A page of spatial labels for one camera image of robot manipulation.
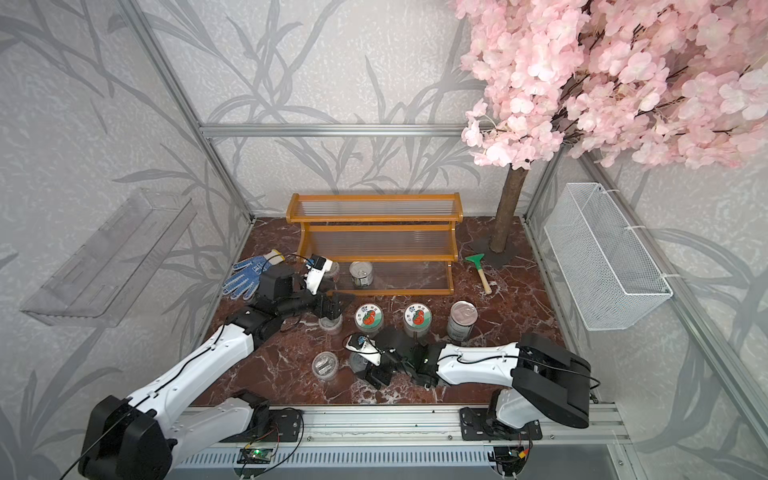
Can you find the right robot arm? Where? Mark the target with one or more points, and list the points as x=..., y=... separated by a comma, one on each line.
x=536, y=377

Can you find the pink cherry blossom tree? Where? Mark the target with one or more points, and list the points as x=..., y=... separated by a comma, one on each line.
x=668, y=82

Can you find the tomato lid jar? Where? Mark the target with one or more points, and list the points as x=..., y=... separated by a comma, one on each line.
x=417, y=320
x=369, y=319

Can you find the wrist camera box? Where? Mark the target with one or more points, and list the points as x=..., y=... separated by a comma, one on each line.
x=365, y=347
x=317, y=267

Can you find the aluminium wall frame bar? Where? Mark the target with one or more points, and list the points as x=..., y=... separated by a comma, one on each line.
x=330, y=130

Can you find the circuit board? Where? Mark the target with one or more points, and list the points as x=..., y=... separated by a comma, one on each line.
x=255, y=456
x=509, y=457

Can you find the right circuit board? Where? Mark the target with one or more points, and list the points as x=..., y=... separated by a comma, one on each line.
x=509, y=457

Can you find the orange wooden three-tier shelf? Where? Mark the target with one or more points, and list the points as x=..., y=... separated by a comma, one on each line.
x=409, y=238

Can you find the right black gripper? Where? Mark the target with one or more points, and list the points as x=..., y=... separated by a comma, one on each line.
x=374, y=379

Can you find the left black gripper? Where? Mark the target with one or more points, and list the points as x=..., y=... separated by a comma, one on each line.
x=331, y=311

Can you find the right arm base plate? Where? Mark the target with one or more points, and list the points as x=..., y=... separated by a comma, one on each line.
x=498, y=425

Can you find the blue white work glove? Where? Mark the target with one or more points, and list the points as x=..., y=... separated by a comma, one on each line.
x=246, y=274

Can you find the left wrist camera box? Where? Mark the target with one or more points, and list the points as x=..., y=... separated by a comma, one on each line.
x=317, y=267

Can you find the green wooden-handled garden trowel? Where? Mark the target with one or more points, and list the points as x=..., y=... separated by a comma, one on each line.
x=476, y=261

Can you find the left circuit board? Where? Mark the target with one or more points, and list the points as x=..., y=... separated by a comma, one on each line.
x=255, y=456

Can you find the clear acrylic wall shelf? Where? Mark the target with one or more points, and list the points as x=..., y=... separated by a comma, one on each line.
x=97, y=286

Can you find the white wire mesh basket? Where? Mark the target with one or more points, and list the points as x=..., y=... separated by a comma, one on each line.
x=611, y=276

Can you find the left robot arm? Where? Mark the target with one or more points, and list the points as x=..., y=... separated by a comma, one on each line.
x=141, y=437

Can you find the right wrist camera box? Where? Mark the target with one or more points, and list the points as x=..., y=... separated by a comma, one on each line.
x=365, y=347

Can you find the aluminium front rail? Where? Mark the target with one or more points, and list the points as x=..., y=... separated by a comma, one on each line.
x=440, y=425

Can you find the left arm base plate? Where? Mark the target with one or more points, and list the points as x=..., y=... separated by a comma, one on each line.
x=280, y=425

